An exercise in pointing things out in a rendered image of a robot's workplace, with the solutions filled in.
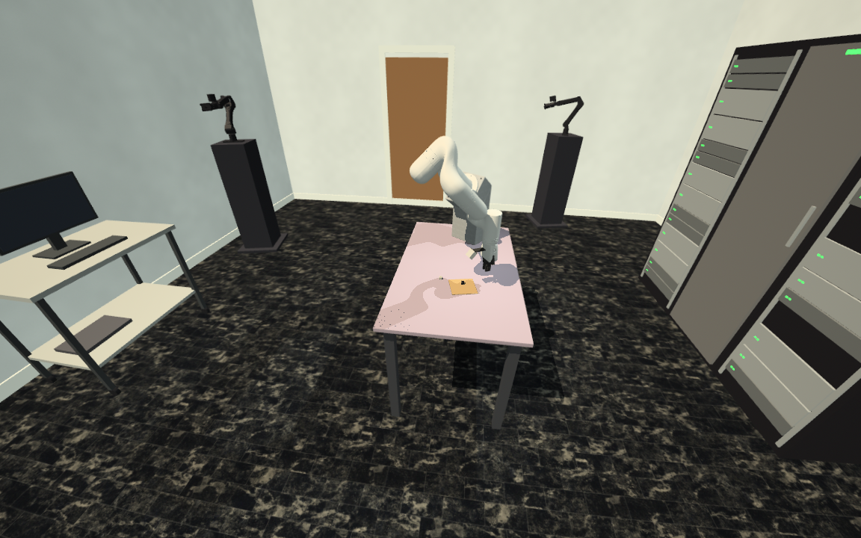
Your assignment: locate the orange mat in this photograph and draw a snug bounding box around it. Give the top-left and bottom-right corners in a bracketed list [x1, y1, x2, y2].
[448, 279, 478, 295]

